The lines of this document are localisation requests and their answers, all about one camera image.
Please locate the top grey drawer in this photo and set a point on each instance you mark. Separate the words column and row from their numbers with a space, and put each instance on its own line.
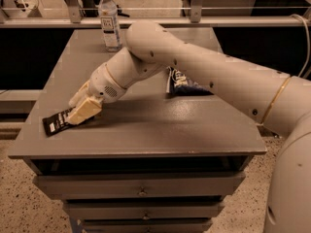
column 139, row 185

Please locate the grey drawer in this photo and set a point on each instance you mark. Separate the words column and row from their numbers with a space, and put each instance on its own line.
column 139, row 185
column 143, row 210
column 172, row 225

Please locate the bottom grey drawer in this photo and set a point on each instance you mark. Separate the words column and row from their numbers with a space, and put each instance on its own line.
column 172, row 225

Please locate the blue chip bag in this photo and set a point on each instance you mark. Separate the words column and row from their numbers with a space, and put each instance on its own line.
column 179, row 84

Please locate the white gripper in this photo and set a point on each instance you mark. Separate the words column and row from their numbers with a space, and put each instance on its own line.
column 103, row 83

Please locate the middle grey drawer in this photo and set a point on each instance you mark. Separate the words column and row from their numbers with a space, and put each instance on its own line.
column 143, row 210

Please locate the clear plastic water bottle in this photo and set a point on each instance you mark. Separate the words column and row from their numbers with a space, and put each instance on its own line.
column 108, row 13

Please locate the black rxbar chocolate wrapper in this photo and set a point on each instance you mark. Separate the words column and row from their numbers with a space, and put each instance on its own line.
column 57, row 123

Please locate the grey drawer cabinet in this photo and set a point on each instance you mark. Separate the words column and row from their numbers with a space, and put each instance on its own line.
column 145, row 132

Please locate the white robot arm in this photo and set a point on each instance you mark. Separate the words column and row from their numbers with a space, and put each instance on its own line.
column 278, row 101

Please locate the metal railing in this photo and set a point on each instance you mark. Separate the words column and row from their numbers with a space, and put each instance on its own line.
column 33, row 14

